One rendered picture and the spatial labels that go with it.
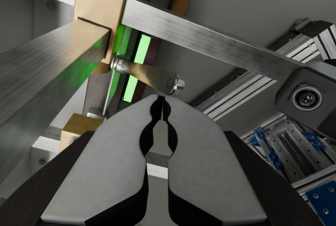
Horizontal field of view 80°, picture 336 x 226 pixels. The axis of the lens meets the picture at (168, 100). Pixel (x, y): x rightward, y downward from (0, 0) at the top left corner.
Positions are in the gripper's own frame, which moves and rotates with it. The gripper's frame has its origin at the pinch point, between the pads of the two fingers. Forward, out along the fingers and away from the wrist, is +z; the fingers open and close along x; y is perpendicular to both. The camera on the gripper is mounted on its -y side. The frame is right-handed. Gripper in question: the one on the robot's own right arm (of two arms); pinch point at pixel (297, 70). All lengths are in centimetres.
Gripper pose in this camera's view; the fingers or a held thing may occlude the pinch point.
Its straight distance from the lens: 36.9
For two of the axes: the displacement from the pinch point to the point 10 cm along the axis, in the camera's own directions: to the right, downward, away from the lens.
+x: 3.4, -8.0, -4.8
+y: 9.4, 3.1, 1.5
